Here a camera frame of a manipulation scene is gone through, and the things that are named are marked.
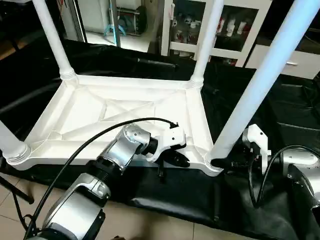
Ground white plastic table top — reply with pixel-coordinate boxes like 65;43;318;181
2;75;224;177

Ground white plastic table leg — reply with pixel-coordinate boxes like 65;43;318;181
32;0;78;86
0;120;32;166
204;0;320;171
189;0;224;89

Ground black work mat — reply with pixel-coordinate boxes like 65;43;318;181
0;37;320;238

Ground white drawer unit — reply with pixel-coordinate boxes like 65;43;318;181
245;44;320;80

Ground white glass door cabinet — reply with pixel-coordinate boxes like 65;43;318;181
161;0;273;69

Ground storage rack with items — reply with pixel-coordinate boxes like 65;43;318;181
102;0;148;39

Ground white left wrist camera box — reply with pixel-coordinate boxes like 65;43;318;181
147;127;187;163

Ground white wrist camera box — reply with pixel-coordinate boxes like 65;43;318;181
242;124;272;174
147;127;187;163

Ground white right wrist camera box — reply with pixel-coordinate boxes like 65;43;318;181
242;124;272;174

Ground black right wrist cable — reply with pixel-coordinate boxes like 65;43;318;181
247;145;312;209

